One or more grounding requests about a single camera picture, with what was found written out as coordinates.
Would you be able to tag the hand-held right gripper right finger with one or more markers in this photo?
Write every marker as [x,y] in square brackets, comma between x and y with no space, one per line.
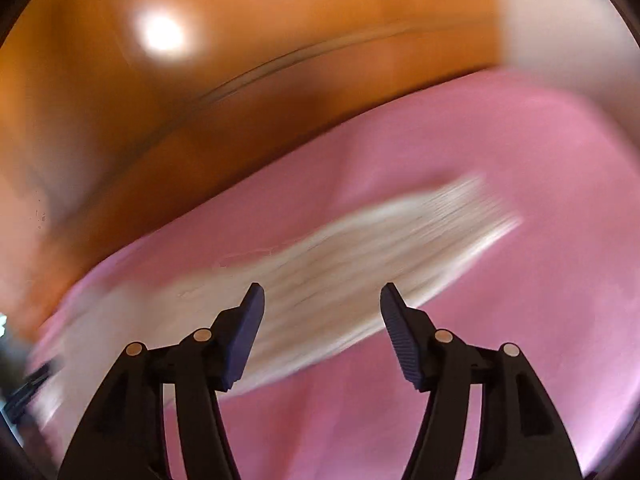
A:
[400,340]

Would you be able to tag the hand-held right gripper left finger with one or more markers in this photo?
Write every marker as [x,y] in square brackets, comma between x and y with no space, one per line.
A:
[246,340]

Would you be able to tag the cream ribbed small garment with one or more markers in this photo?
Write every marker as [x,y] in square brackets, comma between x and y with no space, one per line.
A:
[360,260]

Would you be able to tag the wooden headboard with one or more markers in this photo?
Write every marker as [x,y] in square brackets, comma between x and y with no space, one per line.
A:
[200,160]

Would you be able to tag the pink blanket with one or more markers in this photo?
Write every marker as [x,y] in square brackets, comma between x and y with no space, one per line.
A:
[525,160]

